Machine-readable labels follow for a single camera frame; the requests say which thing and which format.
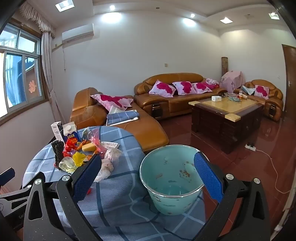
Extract pink floral pillow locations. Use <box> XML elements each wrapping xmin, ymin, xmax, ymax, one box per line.
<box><xmin>254</xmin><ymin>85</ymin><xmax>270</xmax><ymax>100</ymax></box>
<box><xmin>172</xmin><ymin>81</ymin><xmax>198</xmax><ymax>95</ymax></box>
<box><xmin>149</xmin><ymin>80</ymin><xmax>176</xmax><ymax>98</ymax></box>
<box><xmin>90</xmin><ymin>94</ymin><xmax>134</xmax><ymax>112</ymax></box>
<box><xmin>192</xmin><ymin>82</ymin><xmax>213</xmax><ymax>94</ymax></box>

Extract folded blue plaid sheet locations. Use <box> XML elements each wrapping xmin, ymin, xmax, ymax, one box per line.
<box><xmin>106</xmin><ymin>110</ymin><xmax>140</xmax><ymax>126</ymax></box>

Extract sliding window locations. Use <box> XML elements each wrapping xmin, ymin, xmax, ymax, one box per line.
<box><xmin>0</xmin><ymin>22</ymin><xmax>47</xmax><ymax>116</ymax></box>

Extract red foil wrapper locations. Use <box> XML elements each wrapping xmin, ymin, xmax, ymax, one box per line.
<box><xmin>65</xmin><ymin>140</ymin><xmax>80</xmax><ymax>153</ymax></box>

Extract tall white black carton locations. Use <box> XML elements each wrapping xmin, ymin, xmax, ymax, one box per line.
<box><xmin>51</xmin><ymin>121</ymin><xmax>64</xmax><ymax>143</ymax></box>

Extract dark wooden coffee table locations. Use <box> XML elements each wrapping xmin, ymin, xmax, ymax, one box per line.
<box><xmin>188</xmin><ymin>94</ymin><xmax>264</xmax><ymax>154</ymax></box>

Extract blue plaid tablecloth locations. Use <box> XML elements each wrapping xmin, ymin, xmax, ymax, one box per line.
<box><xmin>22</xmin><ymin>126</ymin><xmax>206</xmax><ymax>241</ymax></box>

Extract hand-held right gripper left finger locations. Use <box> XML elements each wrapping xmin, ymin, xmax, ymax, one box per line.
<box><xmin>23</xmin><ymin>154</ymin><xmax>102</xmax><ymax>241</ymax></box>

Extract teal patterned bin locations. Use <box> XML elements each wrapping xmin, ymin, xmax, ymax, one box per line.
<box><xmin>139</xmin><ymin>144</ymin><xmax>205</xmax><ymax>215</ymax></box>

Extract clear pink plastic bag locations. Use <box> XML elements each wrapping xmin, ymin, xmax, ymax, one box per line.
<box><xmin>88</xmin><ymin>128</ymin><xmax>107</xmax><ymax>154</ymax></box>

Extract yellow plastic bag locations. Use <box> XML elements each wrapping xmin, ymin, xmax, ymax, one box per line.
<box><xmin>72</xmin><ymin>151</ymin><xmax>89</xmax><ymax>167</ymax></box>

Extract pink curtain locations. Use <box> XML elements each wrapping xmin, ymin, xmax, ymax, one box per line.
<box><xmin>20</xmin><ymin>2</ymin><xmax>67</xmax><ymax>132</ymax></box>

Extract brown leather armchair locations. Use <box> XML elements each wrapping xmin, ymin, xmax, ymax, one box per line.
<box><xmin>233</xmin><ymin>79</ymin><xmax>284</xmax><ymax>122</ymax></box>

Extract brown leather three-seat sofa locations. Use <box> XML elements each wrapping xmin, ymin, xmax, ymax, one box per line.
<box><xmin>134</xmin><ymin>73</ymin><xmax>228</xmax><ymax>120</ymax></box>

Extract brown wooden door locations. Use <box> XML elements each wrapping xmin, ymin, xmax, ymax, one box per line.
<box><xmin>282</xmin><ymin>44</ymin><xmax>296</xmax><ymax>118</ymax></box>

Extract white crumpled plastic bag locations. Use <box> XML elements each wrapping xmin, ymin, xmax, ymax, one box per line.
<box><xmin>94</xmin><ymin>148</ymin><xmax>123</xmax><ymax>182</ymax></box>

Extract brown leather chaise sofa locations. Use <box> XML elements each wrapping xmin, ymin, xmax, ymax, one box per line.
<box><xmin>70</xmin><ymin>87</ymin><xmax>170</xmax><ymax>153</ymax></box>

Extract light blue cloth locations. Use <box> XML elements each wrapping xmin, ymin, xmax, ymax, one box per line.
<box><xmin>240</xmin><ymin>85</ymin><xmax>256</xmax><ymax>95</ymax></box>

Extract white printed paper slip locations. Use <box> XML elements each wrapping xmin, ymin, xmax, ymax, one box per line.
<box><xmin>101</xmin><ymin>141</ymin><xmax>120</xmax><ymax>149</ymax></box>

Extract pale yellow crumpled bag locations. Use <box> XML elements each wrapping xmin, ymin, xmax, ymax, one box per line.
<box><xmin>59</xmin><ymin>157</ymin><xmax>77</xmax><ymax>174</ymax></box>

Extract white blue capped milk carton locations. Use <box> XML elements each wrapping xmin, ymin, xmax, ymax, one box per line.
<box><xmin>63</xmin><ymin>122</ymin><xmax>80</xmax><ymax>144</ymax></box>

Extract rolled standing mat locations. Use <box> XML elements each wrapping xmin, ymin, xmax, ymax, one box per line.
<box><xmin>221</xmin><ymin>57</ymin><xmax>228</xmax><ymax>78</ymax></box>

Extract pink floral blanket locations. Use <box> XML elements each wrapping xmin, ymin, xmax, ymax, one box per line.
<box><xmin>205</xmin><ymin>78</ymin><xmax>220</xmax><ymax>90</ymax></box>

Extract pink cloth cover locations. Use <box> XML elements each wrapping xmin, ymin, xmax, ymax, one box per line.
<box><xmin>220</xmin><ymin>71</ymin><xmax>245</xmax><ymax>92</ymax></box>

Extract yellow sponge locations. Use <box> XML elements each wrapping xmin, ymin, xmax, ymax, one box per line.
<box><xmin>81</xmin><ymin>142</ymin><xmax>97</xmax><ymax>152</ymax></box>

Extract glass bowl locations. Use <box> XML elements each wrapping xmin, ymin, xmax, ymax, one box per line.
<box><xmin>223</xmin><ymin>92</ymin><xmax>241</xmax><ymax>102</ymax></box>

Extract white furniture edge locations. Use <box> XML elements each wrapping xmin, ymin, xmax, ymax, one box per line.
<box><xmin>276</xmin><ymin>192</ymin><xmax>294</xmax><ymax>241</ymax></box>

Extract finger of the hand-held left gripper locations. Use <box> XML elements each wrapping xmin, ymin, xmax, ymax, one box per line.
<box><xmin>0</xmin><ymin>168</ymin><xmax>15</xmax><ymax>184</ymax></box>

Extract bundle of black straws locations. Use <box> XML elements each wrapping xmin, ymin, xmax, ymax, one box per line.
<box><xmin>51</xmin><ymin>139</ymin><xmax>65</xmax><ymax>167</ymax></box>

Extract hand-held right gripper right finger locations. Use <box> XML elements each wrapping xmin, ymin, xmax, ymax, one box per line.
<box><xmin>194</xmin><ymin>152</ymin><xmax>271</xmax><ymax>241</ymax></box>

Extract white power cable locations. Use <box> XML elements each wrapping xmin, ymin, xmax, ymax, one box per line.
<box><xmin>255</xmin><ymin>148</ymin><xmax>292</xmax><ymax>194</ymax></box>

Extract white air conditioner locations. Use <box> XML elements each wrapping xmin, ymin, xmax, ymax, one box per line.
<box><xmin>62</xmin><ymin>23</ymin><xmax>94</xmax><ymax>43</ymax></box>

